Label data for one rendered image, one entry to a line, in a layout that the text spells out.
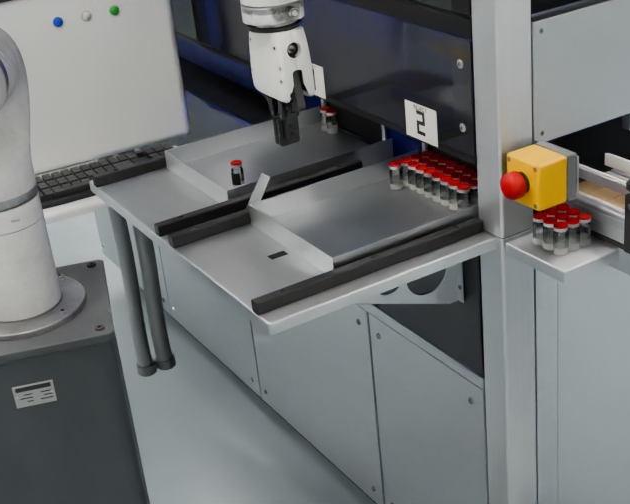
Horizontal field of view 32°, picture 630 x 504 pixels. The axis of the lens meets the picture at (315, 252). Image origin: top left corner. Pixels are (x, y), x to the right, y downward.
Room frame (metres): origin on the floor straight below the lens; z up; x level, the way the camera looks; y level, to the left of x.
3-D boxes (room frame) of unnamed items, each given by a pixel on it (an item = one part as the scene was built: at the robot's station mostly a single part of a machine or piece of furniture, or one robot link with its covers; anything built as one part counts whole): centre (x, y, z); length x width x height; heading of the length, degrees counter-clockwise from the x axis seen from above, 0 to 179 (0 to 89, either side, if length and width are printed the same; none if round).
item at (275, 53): (1.49, 0.02, 1.21); 0.10 x 0.08 x 0.11; 29
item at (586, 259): (1.49, -0.38, 0.87); 0.14 x 0.13 x 0.02; 118
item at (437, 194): (1.70, -0.21, 0.90); 0.18 x 0.02 x 0.05; 28
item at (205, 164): (1.94, 0.05, 0.90); 0.34 x 0.26 x 0.04; 118
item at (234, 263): (1.76, 0.03, 0.87); 0.70 x 0.48 x 0.02; 28
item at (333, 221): (1.65, -0.11, 0.90); 0.34 x 0.26 x 0.04; 119
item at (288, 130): (1.48, 0.01, 1.12); 0.03 x 0.03 x 0.07; 29
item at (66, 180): (2.13, 0.44, 0.82); 0.40 x 0.14 x 0.02; 114
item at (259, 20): (1.49, 0.02, 1.27); 0.09 x 0.08 x 0.03; 29
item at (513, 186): (1.46, -0.30, 0.99); 0.04 x 0.04 x 0.04; 28
